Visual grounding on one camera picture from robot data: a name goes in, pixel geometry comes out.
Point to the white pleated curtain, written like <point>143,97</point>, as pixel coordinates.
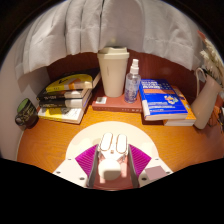
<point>116,23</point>

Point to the dark mug with green inside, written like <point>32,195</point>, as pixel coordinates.
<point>26,115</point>

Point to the red-brown book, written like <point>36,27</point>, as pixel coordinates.
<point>116,105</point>

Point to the cream pitcher vase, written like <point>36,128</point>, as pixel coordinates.
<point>206,103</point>

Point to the blue book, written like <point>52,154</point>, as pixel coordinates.
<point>161,98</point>

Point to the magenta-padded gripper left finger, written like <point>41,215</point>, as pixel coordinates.
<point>70,170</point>

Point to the cream lidded tumbler cup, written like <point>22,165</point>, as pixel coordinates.
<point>113,73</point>

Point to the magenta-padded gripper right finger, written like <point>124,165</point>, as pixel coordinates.
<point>140,160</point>

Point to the white computer mouse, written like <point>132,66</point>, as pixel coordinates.
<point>111,166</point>

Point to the white and yellow book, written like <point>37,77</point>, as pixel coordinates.
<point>61,114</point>

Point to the yellow and black book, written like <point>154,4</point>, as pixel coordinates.
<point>71,81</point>

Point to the clear spray bottle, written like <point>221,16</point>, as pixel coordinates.
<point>132,86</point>

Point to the orange book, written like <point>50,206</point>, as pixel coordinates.
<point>190,115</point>

